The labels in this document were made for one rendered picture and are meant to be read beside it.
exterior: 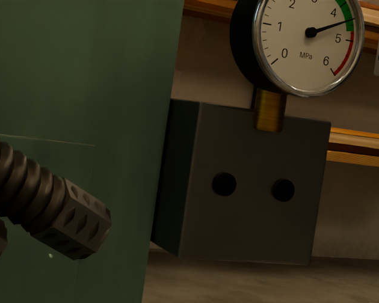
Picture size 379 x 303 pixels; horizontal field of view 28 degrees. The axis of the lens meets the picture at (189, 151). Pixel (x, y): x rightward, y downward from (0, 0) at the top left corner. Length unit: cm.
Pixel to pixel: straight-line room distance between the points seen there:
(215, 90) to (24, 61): 291
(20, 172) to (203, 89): 299
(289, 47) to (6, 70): 14
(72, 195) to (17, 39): 12
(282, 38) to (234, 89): 297
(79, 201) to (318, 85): 14
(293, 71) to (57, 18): 12
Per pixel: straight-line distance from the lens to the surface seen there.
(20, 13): 39
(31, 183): 28
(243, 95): 336
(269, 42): 36
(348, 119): 369
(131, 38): 40
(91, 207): 30
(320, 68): 38
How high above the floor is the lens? 61
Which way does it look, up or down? 3 degrees down
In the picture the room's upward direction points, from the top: 8 degrees clockwise
